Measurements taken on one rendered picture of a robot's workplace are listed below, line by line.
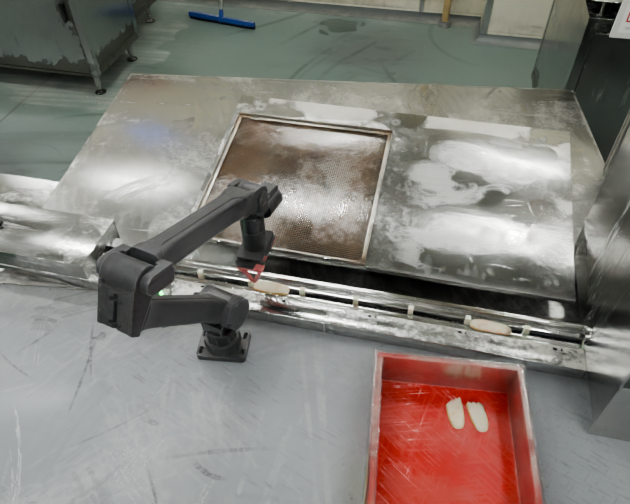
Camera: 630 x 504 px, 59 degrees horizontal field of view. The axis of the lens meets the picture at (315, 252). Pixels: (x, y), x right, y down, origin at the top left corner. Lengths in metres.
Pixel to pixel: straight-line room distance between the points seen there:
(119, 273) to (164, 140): 1.19
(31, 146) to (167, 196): 2.09
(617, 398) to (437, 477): 0.39
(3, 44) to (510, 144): 3.43
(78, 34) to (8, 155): 0.86
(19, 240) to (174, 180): 0.51
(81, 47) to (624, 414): 3.56
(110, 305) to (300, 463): 0.53
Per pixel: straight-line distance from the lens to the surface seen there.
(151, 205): 1.82
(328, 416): 1.29
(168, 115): 2.22
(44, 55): 4.21
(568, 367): 1.42
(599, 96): 2.98
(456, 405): 1.32
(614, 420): 1.34
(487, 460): 1.29
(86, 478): 1.32
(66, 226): 1.68
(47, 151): 3.75
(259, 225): 1.27
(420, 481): 1.24
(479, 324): 1.42
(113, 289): 0.97
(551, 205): 1.68
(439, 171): 1.69
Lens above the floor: 1.96
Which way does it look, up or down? 46 degrees down
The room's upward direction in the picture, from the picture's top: 1 degrees counter-clockwise
